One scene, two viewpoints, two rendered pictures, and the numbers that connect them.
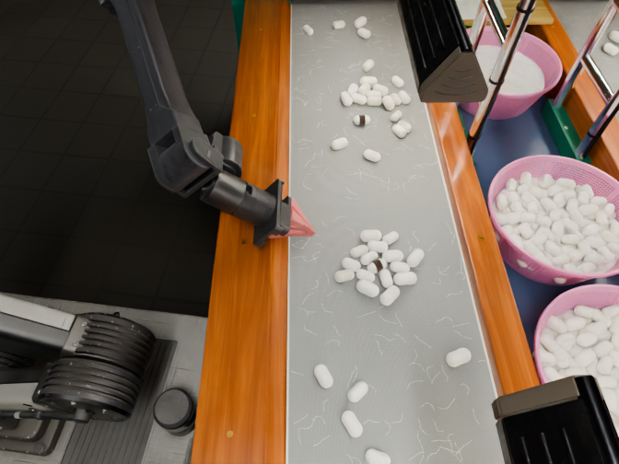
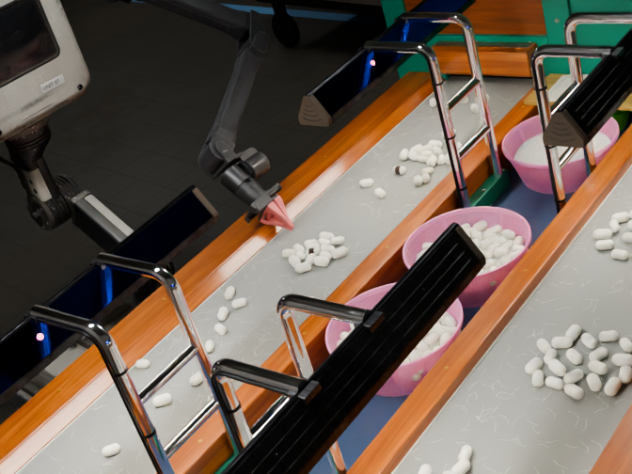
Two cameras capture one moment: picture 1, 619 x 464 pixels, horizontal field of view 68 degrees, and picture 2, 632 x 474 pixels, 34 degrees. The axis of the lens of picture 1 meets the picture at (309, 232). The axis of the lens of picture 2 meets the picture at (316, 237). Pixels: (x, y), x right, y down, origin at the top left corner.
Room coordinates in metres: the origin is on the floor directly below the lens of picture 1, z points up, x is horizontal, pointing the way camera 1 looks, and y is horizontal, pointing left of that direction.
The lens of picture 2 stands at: (-0.96, -1.57, 1.93)
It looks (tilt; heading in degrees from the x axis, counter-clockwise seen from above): 30 degrees down; 47
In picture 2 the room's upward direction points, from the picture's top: 18 degrees counter-clockwise
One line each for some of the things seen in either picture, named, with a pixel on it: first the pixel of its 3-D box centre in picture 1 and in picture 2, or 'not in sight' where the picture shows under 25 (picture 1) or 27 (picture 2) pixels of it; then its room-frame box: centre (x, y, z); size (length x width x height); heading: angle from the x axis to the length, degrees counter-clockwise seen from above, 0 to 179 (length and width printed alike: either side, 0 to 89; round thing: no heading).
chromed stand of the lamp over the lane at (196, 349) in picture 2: not in sight; (146, 391); (-0.22, -0.26, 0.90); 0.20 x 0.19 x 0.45; 1
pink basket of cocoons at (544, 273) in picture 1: (554, 225); (469, 260); (0.49, -0.45, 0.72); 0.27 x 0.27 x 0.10
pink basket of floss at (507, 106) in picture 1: (495, 75); (561, 153); (0.93, -0.44, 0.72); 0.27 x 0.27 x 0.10
